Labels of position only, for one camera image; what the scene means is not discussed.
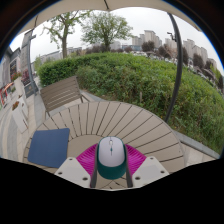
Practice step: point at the white and teal computer mouse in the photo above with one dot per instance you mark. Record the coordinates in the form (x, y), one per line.
(111, 156)

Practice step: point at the beige slatted outdoor chair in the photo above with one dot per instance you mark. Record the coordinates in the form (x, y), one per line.
(61, 93)

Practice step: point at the green hedge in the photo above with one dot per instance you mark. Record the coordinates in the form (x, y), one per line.
(140, 80)

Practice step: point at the thin sparse-leaved tree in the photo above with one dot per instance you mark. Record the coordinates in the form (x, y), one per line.
(64, 40)

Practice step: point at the beige umbrella canopy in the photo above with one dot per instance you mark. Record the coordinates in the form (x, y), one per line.
(100, 4)

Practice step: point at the blue rectangular mouse pad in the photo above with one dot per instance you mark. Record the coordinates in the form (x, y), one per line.
(48, 148)

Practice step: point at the dark curved umbrella pole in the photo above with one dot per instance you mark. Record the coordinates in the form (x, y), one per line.
(176, 66)

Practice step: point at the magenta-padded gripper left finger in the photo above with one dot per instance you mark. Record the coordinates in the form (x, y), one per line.
(73, 171)

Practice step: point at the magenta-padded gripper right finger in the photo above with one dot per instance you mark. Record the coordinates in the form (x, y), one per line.
(150, 171)

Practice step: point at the round leafy tree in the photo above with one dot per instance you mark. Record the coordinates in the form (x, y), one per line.
(106, 26)

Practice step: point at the white flower planter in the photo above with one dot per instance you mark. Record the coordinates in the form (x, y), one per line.
(19, 116)

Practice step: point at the distant apartment buildings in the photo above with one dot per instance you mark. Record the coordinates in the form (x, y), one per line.
(150, 36)

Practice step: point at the tall grey sign post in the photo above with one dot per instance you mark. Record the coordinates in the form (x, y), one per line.
(27, 60)

